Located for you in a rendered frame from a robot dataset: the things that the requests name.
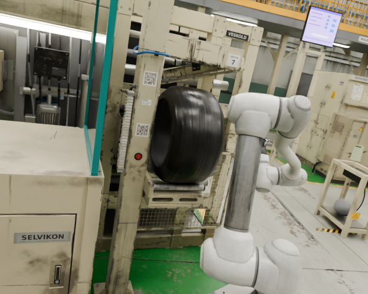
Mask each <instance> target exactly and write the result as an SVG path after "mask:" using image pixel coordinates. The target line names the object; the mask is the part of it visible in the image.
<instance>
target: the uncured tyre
mask: <svg viewBox="0 0 368 294"><path fill-rule="evenodd" d="M224 139H225V122H224V115H223V111H222V108H221V106H220V104H219V102H218V101H217V99H216V98H215V96H214V95H213V94H212V93H210V92H208V91H206V90H203V89H196V88H192V87H185V86H178V85H177V86H171V87H169V88H167V89H166V90H165V91H163V92H162V93H161V94H160V96H159V98H158V104H157V110H156V115H155V122H154V129H153V133H152V139H151V147H150V162H151V167H152V169H153V171H154V173H155V174H156V175H157V176H158V177H159V179H160V180H162V181H164V182H167V183H185V184H197V183H201V182H203V181H205V180H206V179H207V178H208V177H209V176H210V175H211V174H212V172H213V171H215V169H216V167H217V165H218V163H219V161H220V158H221V155H222V152H223V147H224Z"/></svg>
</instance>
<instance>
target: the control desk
mask: <svg viewBox="0 0 368 294"><path fill-rule="evenodd" d="M104 179H105V177H104V174H103V170H102V165H101V162H100V159H99V168H98V175H97V176H91V171H90V167H89V159H88V151H87V147H86V139H85V131H84V128H79V127H67V126H60V125H48V124H36V123H29V122H17V121H5V120H0V294H90V291H91V280H92V273H93V264H94V259H95V250H96V241H97V235H98V226H99V217H100V208H101V203H102V193H103V184H104Z"/></svg>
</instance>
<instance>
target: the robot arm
mask: <svg viewBox="0 0 368 294"><path fill-rule="evenodd" d="M310 117H311V103H310V101H309V100H308V99H307V98H306V97H304V96H301V95H297V96H292V97H290V98H286V97H277V96H272V95H270V94H263V93H241V94H237V95H235V96H232V97H231V99H230V103H229V105H228V110H227V118H228V120H229V121H230V122H231V123H233V124H234V125H235V131H236V134H237V135H238V139H237V146H236V150H235V157H234V164H233V168H232V176H231V183H230V190H229V194H228V201H227V208H226V212H225V219H224V224H223V225H221V226H220V227H219V228H218V229H217V230H216V232H215V234H214V236H213V238H208V239H206V240H205V241H204V243H203V244H202V245H201V251H200V268H201V269H202V270H203V271H204V273H205V274H207V275H208V276H210V277H212V278H214V279H216V280H218V281H221V282H225V283H228V284H232V285H238V286H247V287H252V288H254V289H255V290H254V291H253V292H252V293H251V294H297V292H298V289H299V286H300V282H301V276H302V270H303V266H302V261H301V257H300V253H299V251H298V248H297V247H296V246H295V245H294V244H293V243H291V242H289V241H287V240H284V239H273V240H270V241H268V242H266V243H265V245H264V246H258V247H255V246H254V238H253V236H252V234H251V233H250V231H249V223H250V219H251V212H252V205H253V201H254V194H255V189H256V190H257V191H258V192H260V193H268V192H270V191H271V189H272V187H273V186H275V185H277V186H288V187H293V186H300V185H302V184H304V183H305V182H306V181H307V173H306V171H305V170H304V169H302V168H301V163H300V160H299V159H298V157H297V156H296V155H295V154H294V152H293V151H292V150H291V148H290V147H289V144H290V143H291V142H292V141H293V140H294V139H296V138H297V137H298V136H299V135H300V134H301V132H302V131H303V130H304V129H305V127H306V126H307V124H308V122H309V120H310ZM270 129H273V130H276V135H275V141H274V145H275V149H276V151H277V153H278V154H279V155H280V156H281V157H282V158H283V159H284V160H285V161H286V162H287V164H285V165H283V166H281V167H273V166H270V163H269V156H268V153H267V149H266V143H267V142H269V140H268V139H267V135H268V132H269V130H270Z"/></svg>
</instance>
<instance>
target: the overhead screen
mask: <svg viewBox="0 0 368 294"><path fill-rule="evenodd" d="M342 14H343V13H338V12H334V11H331V10H327V9H323V8H318V7H315V6H309V9H308V12H307V16H306V19H305V23H304V27H303V31H302V34H301V38H300V41H303V42H306V43H311V44H316V45H319V46H324V47H329V48H332V47H333V44H334V41H335V37H336V34H337V31H338V28H339V24H340V22H341V18H342Z"/></svg>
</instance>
